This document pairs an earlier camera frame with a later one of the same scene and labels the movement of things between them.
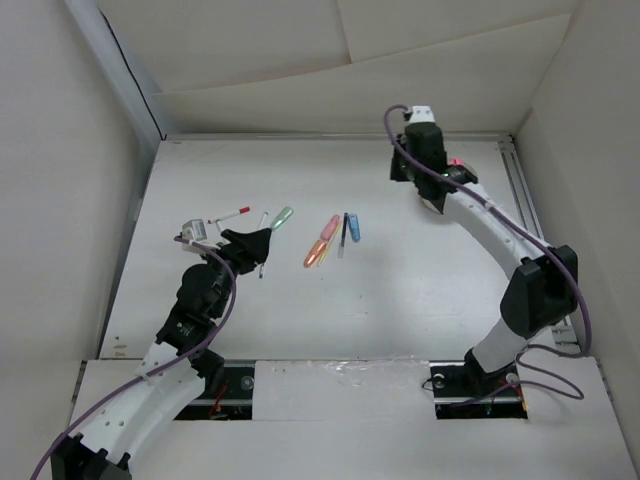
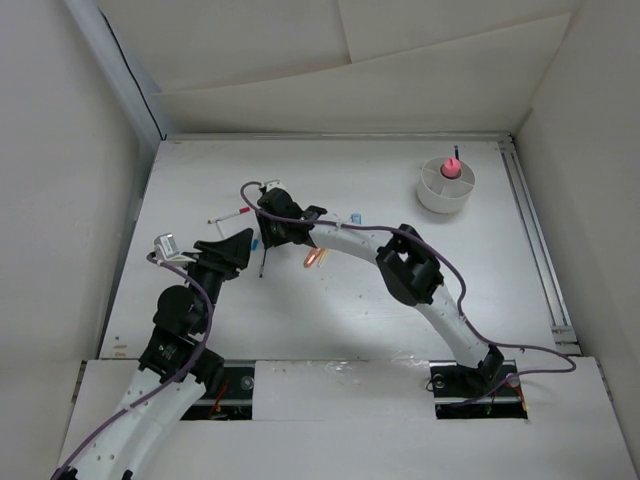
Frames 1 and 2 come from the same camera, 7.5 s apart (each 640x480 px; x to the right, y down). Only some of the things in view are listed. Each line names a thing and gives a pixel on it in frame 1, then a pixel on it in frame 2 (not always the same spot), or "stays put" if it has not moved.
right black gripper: x=396 y=172 -> x=269 y=237
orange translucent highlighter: x=314 y=253 stays put
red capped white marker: x=228 y=215 stays put
